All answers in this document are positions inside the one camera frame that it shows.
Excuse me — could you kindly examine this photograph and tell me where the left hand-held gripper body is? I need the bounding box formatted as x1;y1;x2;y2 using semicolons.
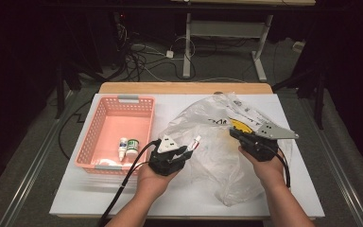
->
147;134;190;177

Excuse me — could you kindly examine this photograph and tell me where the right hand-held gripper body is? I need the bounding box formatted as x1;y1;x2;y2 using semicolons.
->
238;122;300;163

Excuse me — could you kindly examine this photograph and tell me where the white ointment tube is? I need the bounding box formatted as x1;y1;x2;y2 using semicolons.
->
187;135;202;153

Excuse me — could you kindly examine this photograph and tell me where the clear plastic bag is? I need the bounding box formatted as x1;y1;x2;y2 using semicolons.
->
159;92;294;208

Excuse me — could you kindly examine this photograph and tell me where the white jar with green label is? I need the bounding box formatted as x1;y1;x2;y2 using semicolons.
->
126;139;141;158

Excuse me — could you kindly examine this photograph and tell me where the small white dropper bottle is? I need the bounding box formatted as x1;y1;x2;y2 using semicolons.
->
117;136;129;162

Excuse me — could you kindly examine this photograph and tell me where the pink plastic basket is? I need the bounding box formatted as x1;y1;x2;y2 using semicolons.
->
75;95;156;176

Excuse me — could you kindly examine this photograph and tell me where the person's left hand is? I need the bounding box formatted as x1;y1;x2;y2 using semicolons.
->
135;163;180;201

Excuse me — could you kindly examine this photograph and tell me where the person's right hand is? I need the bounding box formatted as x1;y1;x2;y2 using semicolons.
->
237;147;287;191

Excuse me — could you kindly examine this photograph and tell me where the black stand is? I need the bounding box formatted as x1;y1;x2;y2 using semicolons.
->
54;12;108;120
272;62;329;131

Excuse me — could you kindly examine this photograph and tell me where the white board sheet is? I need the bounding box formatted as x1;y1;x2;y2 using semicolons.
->
49;93;325;218

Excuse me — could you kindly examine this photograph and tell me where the white power strip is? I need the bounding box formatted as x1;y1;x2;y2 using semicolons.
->
292;41;306;53

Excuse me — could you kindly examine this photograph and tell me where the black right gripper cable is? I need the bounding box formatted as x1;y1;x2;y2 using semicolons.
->
273;146;292;189

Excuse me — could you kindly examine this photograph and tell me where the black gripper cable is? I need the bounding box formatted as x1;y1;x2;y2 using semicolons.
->
97;140;161;227
273;146;292;189

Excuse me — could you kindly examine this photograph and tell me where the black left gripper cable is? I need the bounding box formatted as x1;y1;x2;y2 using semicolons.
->
97;140;161;227

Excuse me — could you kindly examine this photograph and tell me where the metal floor rail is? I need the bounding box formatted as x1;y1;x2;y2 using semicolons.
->
299;94;363;227
0;91;77;227

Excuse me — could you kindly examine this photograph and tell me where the tangle of floor cables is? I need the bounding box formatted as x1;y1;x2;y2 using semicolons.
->
114;22;198;83

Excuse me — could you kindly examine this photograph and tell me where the white desk frame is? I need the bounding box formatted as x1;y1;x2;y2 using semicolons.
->
169;0;317;83

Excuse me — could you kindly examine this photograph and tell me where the black floor cable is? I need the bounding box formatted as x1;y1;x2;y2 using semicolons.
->
58;100;93;160

